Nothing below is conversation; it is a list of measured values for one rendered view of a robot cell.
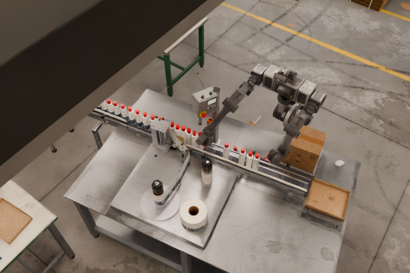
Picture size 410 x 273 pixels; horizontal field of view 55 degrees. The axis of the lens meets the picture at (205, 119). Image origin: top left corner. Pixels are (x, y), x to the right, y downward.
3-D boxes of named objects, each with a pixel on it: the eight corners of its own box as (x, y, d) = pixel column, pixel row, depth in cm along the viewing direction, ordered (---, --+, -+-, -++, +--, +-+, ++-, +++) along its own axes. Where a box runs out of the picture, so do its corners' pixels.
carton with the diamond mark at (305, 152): (277, 160, 331) (282, 141, 310) (287, 140, 345) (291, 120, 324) (312, 173, 322) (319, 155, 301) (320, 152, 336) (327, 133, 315)
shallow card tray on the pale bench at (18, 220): (-22, 223, 300) (-24, 221, 297) (3, 198, 313) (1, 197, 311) (10, 244, 289) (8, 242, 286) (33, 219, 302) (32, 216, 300)
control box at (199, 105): (193, 110, 309) (191, 94, 294) (211, 102, 315) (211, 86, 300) (199, 119, 303) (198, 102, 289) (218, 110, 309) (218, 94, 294)
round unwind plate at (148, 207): (133, 211, 297) (132, 211, 297) (152, 180, 315) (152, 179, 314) (168, 227, 289) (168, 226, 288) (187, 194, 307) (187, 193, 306)
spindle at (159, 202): (152, 204, 300) (148, 185, 278) (158, 195, 305) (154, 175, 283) (162, 209, 297) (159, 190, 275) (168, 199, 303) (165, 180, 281)
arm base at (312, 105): (317, 112, 294) (321, 102, 285) (312, 119, 290) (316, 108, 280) (307, 107, 297) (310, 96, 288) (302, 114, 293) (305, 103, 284)
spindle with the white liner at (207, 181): (199, 184, 313) (199, 163, 290) (204, 175, 318) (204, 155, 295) (209, 188, 310) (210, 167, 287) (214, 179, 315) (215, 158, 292)
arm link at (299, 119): (308, 120, 246) (294, 112, 248) (296, 138, 249) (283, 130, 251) (314, 116, 287) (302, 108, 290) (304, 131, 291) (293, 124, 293)
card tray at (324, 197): (304, 206, 306) (305, 203, 303) (313, 180, 321) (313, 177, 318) (342, 220, 298) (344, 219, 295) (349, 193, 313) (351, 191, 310)
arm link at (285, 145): (302, 130, 250) (288, 120, 253) (298, 136, 248) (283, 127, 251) (291, 150, 289) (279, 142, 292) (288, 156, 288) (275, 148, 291)
